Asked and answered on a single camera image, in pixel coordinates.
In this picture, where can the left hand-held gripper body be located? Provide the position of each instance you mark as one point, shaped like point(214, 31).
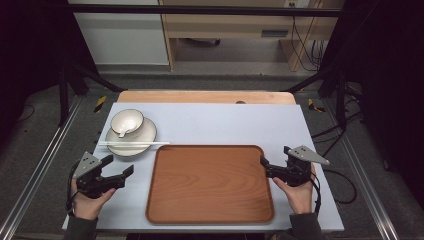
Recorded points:
point(89, 166)

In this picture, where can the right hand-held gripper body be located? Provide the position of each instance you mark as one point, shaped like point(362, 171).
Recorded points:
point(298, 171)

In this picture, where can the person's right hand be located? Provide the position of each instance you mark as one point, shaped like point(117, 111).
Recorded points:
point(300, 198)

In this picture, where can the person's left hand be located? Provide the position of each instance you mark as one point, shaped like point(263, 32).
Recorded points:
point(87, 207)

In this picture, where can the white ceramic spoon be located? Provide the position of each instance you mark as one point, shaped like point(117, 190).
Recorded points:
point(122, 133)

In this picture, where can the white chopstick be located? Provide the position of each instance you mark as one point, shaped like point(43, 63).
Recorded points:
point(133, 144)
point(140, 142)

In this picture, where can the white ceramic bowl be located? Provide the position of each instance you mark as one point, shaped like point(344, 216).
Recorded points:
point(131, 120)

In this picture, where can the white ceramic plate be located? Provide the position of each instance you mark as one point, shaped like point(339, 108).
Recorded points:
point(146, 133)

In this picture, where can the yellow black striped tape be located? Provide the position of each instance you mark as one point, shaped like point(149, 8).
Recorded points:
point(313, 105)
point(100, 103)

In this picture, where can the brown wooden tray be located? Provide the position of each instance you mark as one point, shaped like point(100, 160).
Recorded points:
point(210, 185)

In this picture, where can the black metal stand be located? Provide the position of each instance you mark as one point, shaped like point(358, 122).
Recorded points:
point(333, 83)
point(71, 83)

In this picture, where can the light wooden table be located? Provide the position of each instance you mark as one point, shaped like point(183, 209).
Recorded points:
point(200, 97)

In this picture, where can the black curtain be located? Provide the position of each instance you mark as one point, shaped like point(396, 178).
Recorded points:
point(390, 83)
point(30, 43)

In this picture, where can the white cabinet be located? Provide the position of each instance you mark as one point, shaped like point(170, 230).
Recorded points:
point(123, 36)

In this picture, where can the light wooden desk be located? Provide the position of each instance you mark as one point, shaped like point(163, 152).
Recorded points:
point(233, 25)

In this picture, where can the dark object under desk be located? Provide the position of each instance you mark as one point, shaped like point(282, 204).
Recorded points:
point(203, 42)

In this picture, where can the aluminium floor rail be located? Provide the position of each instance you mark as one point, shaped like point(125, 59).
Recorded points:
point(36, 170)
point(363, 173)

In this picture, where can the white wall socket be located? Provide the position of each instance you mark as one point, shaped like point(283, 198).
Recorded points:
point(296, 3)

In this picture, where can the black horizontal frame bar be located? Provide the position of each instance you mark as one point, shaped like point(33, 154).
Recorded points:
point(200, 10)

